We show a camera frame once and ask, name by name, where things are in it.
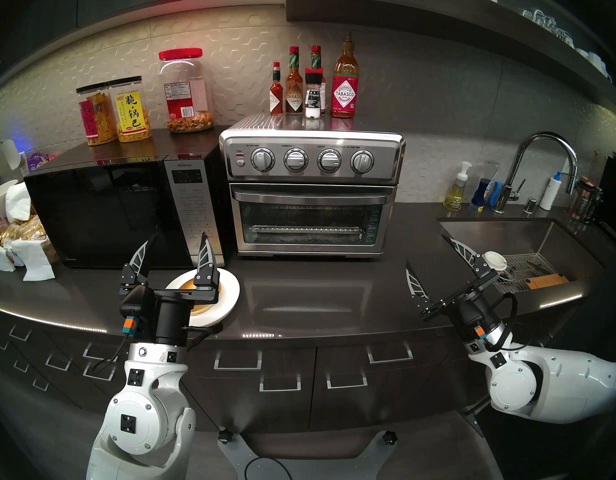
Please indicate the yellow soap pump bottle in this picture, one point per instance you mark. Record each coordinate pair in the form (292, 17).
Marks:
(457, 196)

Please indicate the yellow label snack jar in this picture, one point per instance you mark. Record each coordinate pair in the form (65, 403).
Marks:
(130, 114)

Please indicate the dark base cabinet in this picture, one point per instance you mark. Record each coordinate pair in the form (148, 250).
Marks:
(213, 409)

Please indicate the green label Tabasco bottle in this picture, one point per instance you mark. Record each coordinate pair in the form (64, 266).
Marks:
(316, 59)

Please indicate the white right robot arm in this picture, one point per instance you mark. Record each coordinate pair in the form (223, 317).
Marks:
(563, 384)

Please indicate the red label snack jar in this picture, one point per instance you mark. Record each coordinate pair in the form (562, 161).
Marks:
(95, 119)

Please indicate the white blue-top pump bottle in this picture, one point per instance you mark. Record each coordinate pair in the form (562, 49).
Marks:
(550, 194)

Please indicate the bagged bread loaf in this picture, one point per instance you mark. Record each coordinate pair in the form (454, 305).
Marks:
(30, 229)

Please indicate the purple snack packet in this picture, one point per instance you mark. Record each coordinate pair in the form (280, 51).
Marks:
(38, 160)

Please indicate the silver oven knob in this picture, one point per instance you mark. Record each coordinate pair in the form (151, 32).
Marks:
(263, 160)
(362, 162)
(296, 160)
(330, 161)

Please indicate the black base plate knob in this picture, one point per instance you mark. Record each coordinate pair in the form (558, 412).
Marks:
(224, 436)
(389, 437)

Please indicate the white paper cup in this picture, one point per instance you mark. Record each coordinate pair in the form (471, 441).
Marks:
(495, 260)

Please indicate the orange sauce Tabasco bottle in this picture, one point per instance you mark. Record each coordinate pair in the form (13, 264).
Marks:
(294, 96)

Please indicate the metal oven rack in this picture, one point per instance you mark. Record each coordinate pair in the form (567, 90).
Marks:
(308, 229)

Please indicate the clear drinking glass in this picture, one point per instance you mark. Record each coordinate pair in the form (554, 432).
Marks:
(564, 36)
(545, 23)
(528, 16)

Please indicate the large Tabasco sauce bottle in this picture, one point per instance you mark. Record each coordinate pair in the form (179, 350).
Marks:
(345, 94)

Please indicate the white mug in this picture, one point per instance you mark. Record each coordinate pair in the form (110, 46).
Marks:
(596, 61)
(583, 54)

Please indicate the glass toaster oven door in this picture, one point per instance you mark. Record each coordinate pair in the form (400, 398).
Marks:
(313, 196)

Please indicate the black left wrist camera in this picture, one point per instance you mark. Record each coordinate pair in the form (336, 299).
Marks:
(135, 304)

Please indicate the copper french press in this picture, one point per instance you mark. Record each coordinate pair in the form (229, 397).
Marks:
(585, 199)

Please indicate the golden brown bagel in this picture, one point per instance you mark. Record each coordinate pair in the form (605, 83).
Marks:
(204, 309)

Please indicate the blue dish soap bottle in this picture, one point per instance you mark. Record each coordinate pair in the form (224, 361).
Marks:
(482, 191)

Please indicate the foil lined oven tray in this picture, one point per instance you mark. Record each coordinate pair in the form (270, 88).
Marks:
(308, 238)

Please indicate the small white folded napkin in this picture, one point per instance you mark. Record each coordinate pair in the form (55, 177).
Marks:
(0, 258)

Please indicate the black countertop appliance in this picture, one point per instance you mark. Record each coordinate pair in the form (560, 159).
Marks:
(615, 194)

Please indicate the small red Tabasco bottle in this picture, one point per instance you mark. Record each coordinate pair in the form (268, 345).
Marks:
(276, 99)

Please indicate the chrome gooseneck faucet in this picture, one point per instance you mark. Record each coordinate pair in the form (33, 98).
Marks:
(502, 196)

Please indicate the stainless steel toaster oven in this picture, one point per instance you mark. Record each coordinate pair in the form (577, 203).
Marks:
(313, 136)

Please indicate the large white folded napkin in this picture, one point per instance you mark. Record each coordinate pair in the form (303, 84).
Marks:
(38, 259)

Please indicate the blue dish sponge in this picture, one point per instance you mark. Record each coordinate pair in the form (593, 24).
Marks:
(496, 194)

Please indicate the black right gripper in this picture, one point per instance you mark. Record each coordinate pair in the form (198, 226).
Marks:
(470, 306)

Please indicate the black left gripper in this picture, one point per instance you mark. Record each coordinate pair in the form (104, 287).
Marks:
(173, 324)

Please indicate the under-cabinet LED strip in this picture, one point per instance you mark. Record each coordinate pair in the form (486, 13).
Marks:
(213, 4)

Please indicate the red lid clear jar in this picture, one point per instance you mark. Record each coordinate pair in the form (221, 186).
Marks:
(185, 99)

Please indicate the crumpled white paper towel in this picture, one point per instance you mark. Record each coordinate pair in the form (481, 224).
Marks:
(17, 201)

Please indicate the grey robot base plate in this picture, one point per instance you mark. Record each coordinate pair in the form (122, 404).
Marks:
(233, 459)

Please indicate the white round plate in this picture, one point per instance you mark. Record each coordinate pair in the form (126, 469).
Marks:
(230, 294)

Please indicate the chrome sink deck cap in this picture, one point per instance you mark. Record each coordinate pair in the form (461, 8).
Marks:
(530, 206)

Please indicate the stainless steel sink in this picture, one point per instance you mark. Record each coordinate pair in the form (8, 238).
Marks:
(518, 236)

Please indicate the dark open wall shelf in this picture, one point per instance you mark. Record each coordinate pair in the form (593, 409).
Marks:
(438, 14)

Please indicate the black cap salt grinder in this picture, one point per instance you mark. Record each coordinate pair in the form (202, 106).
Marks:
(313, 99)

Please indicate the black microwave oven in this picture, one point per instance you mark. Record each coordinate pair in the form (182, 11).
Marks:
(113, 214)

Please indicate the wooden cutting board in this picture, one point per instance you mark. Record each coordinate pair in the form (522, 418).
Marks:
(548, 280)

